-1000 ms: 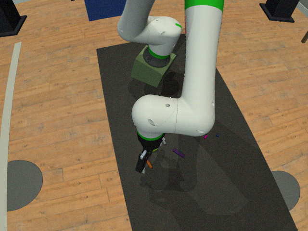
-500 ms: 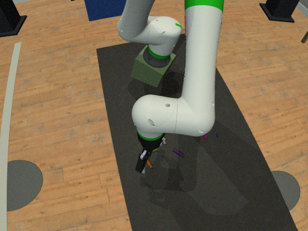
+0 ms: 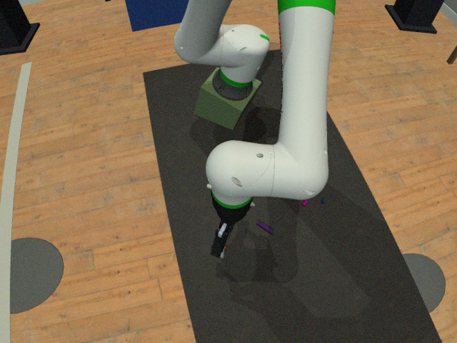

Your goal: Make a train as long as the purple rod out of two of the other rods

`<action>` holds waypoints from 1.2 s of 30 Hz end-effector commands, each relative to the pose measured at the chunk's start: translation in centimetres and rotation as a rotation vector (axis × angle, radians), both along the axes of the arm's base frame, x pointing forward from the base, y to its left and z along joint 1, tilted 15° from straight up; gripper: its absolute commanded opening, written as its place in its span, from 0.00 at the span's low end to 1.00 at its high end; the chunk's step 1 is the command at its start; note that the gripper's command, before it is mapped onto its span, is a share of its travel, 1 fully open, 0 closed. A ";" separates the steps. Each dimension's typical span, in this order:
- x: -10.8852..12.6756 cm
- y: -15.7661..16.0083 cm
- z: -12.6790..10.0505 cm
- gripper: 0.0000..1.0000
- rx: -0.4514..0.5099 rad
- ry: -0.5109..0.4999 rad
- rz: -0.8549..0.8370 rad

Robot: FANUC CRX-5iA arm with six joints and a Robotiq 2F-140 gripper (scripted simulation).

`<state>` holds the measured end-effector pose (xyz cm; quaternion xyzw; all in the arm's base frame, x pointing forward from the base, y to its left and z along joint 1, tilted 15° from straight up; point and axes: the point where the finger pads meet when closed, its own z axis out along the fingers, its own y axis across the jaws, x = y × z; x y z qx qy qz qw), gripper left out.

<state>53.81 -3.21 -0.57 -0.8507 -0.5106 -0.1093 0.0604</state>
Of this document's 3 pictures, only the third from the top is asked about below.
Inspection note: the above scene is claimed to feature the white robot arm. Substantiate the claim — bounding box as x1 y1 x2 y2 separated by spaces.
174 0 336 218

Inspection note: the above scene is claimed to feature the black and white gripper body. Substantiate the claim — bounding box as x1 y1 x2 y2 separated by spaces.
217 212 245 228

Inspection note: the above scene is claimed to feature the purple rod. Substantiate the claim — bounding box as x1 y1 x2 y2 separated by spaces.
256 221 273 234

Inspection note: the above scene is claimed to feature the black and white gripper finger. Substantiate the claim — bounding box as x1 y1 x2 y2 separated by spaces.
211 222 235 258

